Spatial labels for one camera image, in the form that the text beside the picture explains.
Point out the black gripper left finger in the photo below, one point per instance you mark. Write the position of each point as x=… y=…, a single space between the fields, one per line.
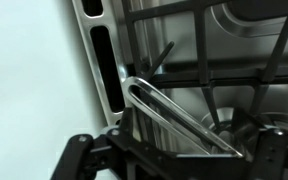
x=74 y=156

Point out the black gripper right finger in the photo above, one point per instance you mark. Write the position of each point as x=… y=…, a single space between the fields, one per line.
x=270 y=156

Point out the round gas burner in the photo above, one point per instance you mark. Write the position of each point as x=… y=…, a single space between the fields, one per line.
x=284 y=121

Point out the wide black stove grate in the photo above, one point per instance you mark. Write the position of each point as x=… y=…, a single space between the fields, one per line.
x=210 y=100

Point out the narrow black stove grate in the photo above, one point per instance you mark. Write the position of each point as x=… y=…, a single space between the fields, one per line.
x=200 y=43

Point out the stainless steel gas range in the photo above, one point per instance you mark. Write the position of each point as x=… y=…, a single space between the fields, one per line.
x=184 y=40

